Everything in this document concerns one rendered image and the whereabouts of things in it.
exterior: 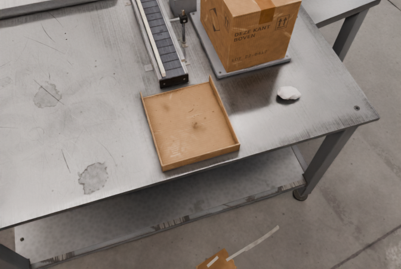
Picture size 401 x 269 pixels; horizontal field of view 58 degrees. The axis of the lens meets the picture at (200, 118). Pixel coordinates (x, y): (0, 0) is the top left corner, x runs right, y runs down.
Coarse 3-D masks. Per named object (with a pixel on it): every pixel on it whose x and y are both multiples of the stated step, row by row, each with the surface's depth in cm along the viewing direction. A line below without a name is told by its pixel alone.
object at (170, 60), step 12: (144, 0) 152; (144, 12) 148; (156, 12) 148; (156, 24) 144; (156, 36) 140; (168, 36) 141; (168, 48) 137; (156, 60) 134; (168, 60) 134; (168, 72) 131; (180, 72) 131
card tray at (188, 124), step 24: (168, 96) 131; (192, 96) 131; (216, 96) 130; (168, 120) 125; (192, 120) 125; (216, 120) 125; (168, 144) 120; (192, 144) 120; (216, 144) 120; (168, 168) 115
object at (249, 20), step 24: (216, 0) 123; (240, 0) 116; (264, 0) 116; (288, 0) 117; (216, 24) 130; (240, 24) 116; (264, 24) 120; (288, 24) 124; (216, 48) 139; (240, 48) 126; (264, 48) 130
